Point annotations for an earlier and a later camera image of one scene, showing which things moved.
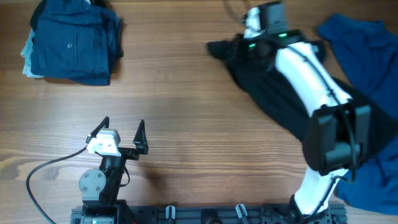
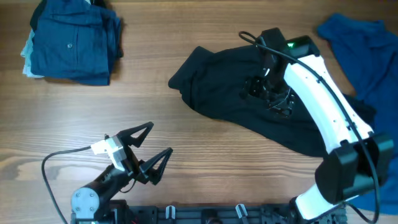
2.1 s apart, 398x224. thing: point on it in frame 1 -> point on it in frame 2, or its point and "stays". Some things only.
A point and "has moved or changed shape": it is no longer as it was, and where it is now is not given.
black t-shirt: [263, 82] has moved or changed shape
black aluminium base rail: [265, 213] stays
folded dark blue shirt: [75, 42] stays
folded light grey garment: [27, 53] stays
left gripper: [126, 152] -> [134, 162]
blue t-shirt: [365, 51] stays
